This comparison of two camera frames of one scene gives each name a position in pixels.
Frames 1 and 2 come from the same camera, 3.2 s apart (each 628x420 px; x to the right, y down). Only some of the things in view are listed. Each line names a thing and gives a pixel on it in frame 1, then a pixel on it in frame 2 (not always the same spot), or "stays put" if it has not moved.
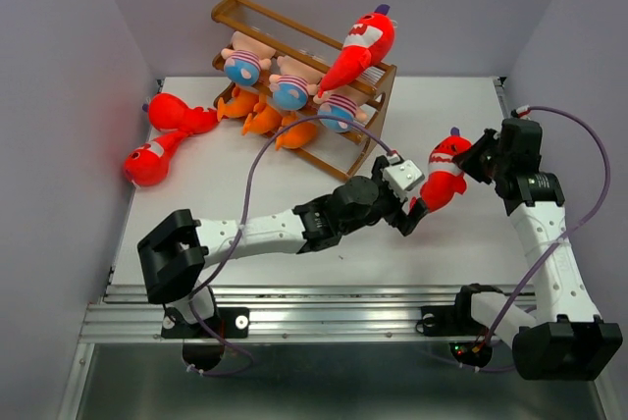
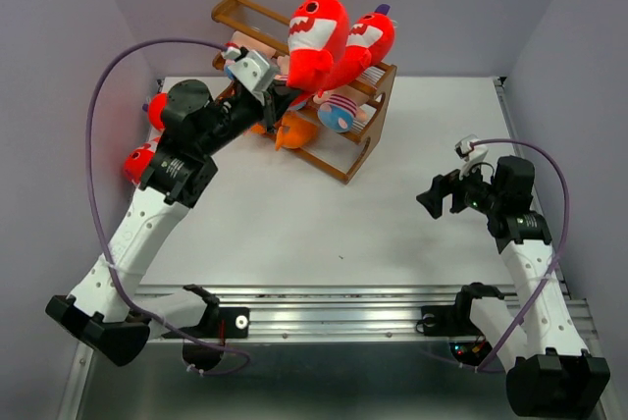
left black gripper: (395, 215) to (276, 99)
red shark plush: (149, 166) stays put
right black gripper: (466, 159) to (443, 185)
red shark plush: (369, 41) stays put
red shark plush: (444, 179) to (318, 45)
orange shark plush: (295, 136) stays put
